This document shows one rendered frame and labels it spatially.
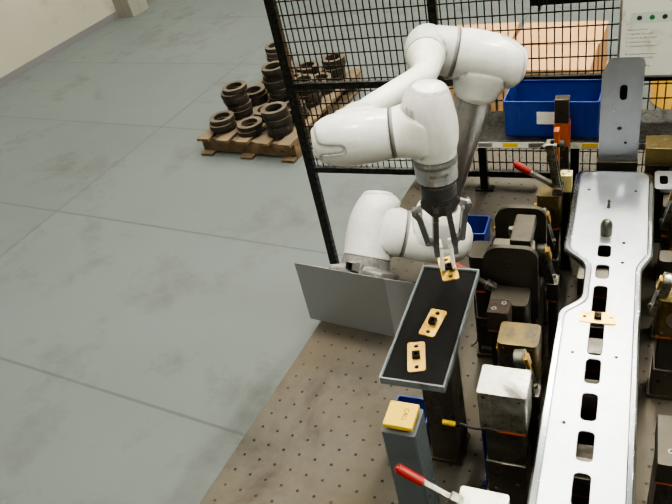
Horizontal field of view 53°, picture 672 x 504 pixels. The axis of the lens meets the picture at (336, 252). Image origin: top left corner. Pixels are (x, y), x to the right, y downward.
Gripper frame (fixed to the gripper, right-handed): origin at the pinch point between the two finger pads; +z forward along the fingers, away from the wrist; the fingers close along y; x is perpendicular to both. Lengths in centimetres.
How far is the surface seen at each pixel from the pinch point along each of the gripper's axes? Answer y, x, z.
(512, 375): 8.3, -24.8, 14.9
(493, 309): 9.0, -3.4, 15.8
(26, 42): -365, 611, 100
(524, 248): 18.8, 5.9, 6.9
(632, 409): 32, -29, 26
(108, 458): -146, 60, 126
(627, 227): 53, 31, 26
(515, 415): 7.4, -30.7, 20.5
